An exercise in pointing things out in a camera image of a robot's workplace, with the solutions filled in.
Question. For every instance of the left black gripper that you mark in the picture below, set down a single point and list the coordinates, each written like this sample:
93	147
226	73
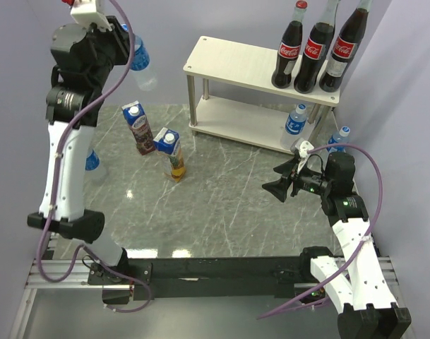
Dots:
119	37

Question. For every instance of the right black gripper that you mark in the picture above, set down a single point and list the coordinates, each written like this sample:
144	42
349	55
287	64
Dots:
278	187

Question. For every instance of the water bottle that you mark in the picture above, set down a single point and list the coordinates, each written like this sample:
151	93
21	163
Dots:
340	136
294	125
94	169
141	67

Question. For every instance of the cola glass bottle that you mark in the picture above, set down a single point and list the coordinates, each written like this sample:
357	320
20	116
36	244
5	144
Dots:
290	45
316	49
346	45

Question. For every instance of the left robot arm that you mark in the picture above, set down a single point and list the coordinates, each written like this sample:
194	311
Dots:
84	59

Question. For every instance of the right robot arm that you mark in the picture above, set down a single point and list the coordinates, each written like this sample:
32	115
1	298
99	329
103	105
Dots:
366	306

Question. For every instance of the white two-tier wooden shelf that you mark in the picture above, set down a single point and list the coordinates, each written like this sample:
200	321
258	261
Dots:
229	87

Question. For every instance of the grape juice carton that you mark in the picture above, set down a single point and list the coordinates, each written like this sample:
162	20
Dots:
138	123

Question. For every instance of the pineapple juice carton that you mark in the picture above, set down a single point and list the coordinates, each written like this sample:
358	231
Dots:
168	146

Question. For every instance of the black base crossbar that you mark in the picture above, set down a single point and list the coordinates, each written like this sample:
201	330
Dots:
277	276

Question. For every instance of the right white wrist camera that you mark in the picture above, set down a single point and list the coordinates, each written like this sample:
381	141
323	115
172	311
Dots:
301	148

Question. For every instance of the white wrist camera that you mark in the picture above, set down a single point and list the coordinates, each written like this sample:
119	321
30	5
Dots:
301	148
87	12

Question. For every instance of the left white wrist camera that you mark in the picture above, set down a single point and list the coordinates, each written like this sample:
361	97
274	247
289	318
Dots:
87	12

